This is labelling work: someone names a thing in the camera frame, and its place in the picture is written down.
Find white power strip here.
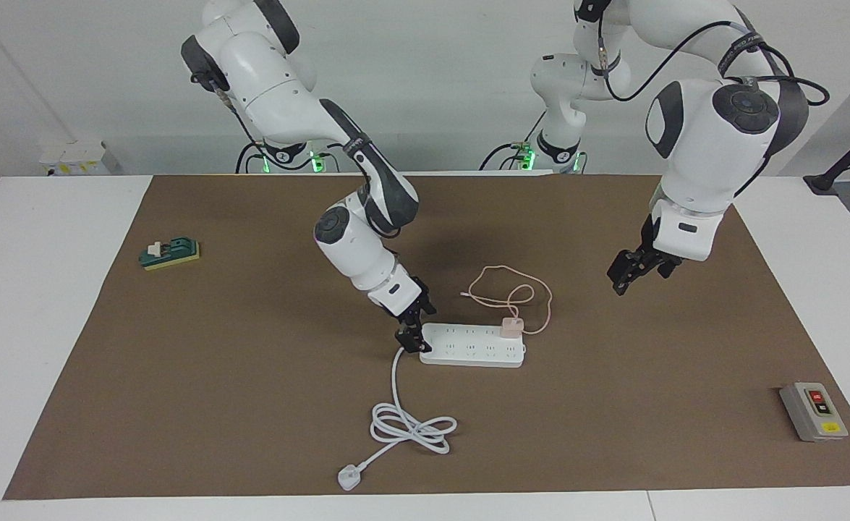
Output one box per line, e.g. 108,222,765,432
420,323,527,368

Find pink charging cable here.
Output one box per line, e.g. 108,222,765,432
459,265,553,336

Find brown table mat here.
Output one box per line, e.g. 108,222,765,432
3,174,850,501

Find black stand with angled pole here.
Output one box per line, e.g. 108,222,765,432
803,116,850,195

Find white boxes with yellow labels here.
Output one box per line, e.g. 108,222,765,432
40,140,114,177

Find white power cord with plug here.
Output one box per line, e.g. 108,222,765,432
337,346,459,492

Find black left base cables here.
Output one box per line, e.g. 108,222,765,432
478,109,550,172

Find black base cables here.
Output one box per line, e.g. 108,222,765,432
234,141,270,174
478,109,550,172

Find grey on-off switch box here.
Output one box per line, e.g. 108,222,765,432
779,381,849,443

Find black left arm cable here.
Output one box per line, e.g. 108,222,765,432
597,20,830,106

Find black right base cables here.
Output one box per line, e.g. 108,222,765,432
234,141,270,174

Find green knife switch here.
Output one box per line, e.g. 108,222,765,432
139,237,202,273

